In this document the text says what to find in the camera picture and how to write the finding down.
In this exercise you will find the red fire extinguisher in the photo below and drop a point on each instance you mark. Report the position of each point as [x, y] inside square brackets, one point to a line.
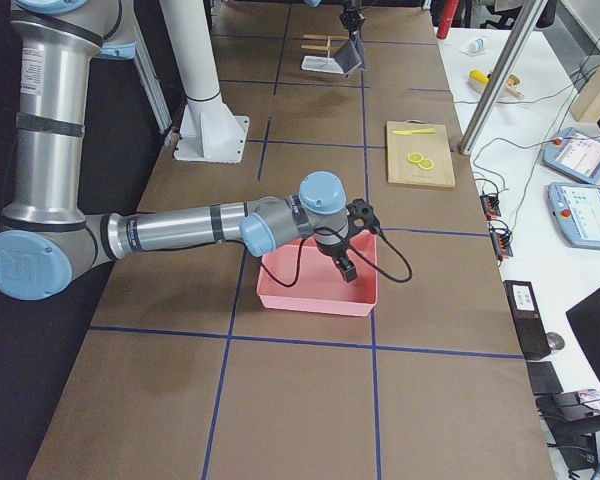
[446, 17]

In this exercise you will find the teach pendant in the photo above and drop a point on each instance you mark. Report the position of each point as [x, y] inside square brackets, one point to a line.
[576, 209]
[574, 154]

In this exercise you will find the orange connector board upper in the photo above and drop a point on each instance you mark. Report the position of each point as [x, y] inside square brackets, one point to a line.
[490, 204]

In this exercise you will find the aluminium frame post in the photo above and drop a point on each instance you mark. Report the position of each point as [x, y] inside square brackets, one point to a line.
[523, 27]

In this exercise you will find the orange connector board lower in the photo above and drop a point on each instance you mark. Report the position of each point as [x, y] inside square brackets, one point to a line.
[501, 238]

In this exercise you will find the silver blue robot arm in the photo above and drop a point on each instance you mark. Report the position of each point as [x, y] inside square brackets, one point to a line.
[46, 242]
[316, 3]

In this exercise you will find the lemon slice upper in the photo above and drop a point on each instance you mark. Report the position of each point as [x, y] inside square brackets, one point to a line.
[414, 158]

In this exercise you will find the bamboo cutting board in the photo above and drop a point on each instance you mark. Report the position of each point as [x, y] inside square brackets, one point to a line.
[435, 147]

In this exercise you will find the grey cleaning cloth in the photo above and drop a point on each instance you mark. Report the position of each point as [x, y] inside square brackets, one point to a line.
[351, 57]

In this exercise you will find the white rectangular tray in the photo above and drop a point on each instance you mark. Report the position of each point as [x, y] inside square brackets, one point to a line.
[321, 65]

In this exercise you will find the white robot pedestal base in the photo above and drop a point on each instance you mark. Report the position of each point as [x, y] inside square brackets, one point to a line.
[209, 131]

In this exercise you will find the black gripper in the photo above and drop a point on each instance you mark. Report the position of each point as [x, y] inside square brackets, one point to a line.
[333, 249]
[350, 18]

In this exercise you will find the black notebook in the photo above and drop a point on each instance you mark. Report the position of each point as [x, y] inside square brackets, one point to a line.
[543, 378]

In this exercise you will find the black remote box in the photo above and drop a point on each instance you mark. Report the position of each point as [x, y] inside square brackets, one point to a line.
[526, 319]

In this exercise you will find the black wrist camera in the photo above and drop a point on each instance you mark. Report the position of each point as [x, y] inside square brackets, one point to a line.
[361, 216]

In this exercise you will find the grey computer mouse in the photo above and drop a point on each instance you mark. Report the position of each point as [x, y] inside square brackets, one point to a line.
[555, 341]

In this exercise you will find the yellow plastic knife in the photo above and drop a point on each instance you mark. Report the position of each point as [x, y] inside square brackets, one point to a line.
[411, 132]

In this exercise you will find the pink plastic bin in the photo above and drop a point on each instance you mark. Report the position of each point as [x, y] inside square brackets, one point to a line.
[298, 277]

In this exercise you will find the white tube bottle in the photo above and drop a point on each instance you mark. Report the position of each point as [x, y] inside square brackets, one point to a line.
[475, 47]

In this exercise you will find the near teach pendant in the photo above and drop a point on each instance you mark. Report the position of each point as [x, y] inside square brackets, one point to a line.
[576, 209]

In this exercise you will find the orange connector board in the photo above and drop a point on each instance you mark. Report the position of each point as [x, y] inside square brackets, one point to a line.
[501, 238]
[490, 204]

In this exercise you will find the lemon slice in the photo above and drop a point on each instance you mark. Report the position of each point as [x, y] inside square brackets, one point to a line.
[426, 164]
[414, 158]

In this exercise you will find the lemon slice lower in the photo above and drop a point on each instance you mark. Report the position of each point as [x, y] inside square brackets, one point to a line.
[426, 164]

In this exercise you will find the far teach pendant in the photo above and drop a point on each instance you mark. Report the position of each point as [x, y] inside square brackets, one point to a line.
[574, 154]

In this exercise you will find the yellow corn toy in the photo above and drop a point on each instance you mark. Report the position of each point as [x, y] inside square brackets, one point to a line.
[479, 77]

